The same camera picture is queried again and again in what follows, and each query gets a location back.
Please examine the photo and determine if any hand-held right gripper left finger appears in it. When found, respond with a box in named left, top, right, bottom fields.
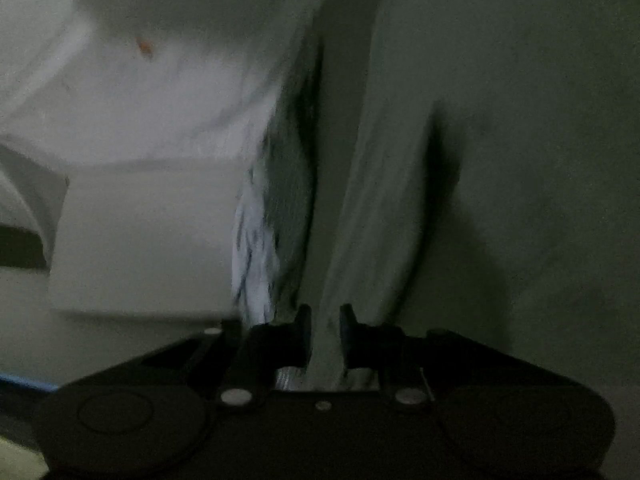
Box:
left=145, top=304, right=313, bottom=406

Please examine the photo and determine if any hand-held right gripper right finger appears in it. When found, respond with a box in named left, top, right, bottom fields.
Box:
left=340, top=304, right=502, bottom=409

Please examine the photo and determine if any grey zip hoodie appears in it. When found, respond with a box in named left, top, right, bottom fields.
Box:
left=265, top=0, right=451, bottom=391

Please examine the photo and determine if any white board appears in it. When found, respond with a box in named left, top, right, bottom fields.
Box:
left=47, top=160, right=256, bottom=321

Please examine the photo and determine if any carrot printed white sheet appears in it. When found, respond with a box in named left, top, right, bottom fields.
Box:
left=0, top=0, right=346, bottom=171

